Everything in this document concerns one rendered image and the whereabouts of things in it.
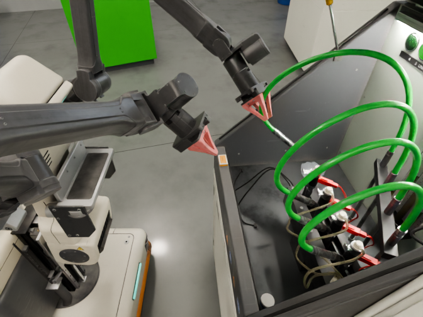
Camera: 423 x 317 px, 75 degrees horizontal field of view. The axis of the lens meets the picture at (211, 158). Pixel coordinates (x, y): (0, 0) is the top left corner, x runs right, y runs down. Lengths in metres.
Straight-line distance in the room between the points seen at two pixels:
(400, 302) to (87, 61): 0.96
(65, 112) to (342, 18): 3.41
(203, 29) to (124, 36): 3.12
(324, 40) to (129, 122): 3.28
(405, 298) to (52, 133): 0.64
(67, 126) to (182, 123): 0.29
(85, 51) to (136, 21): 2.95
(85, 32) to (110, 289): 1.16
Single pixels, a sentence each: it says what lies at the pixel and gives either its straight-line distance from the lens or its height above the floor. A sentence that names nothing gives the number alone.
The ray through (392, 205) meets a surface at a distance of 0.80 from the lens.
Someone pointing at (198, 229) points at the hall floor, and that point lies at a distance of 1.98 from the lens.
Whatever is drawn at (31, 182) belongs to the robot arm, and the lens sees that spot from 0.62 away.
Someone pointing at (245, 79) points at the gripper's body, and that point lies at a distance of 0.80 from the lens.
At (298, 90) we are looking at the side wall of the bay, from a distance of 1.04.
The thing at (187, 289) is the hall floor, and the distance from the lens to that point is 1.80.
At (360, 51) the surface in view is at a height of 1.42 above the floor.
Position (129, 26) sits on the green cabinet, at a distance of 3.87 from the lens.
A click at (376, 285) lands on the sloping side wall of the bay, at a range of 0.64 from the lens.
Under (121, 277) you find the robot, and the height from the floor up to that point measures 0.28.
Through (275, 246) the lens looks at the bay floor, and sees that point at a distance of 0.99.
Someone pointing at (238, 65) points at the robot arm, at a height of 1.34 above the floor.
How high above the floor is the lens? 1.67
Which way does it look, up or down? 43 degrees down
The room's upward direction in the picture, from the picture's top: straight up
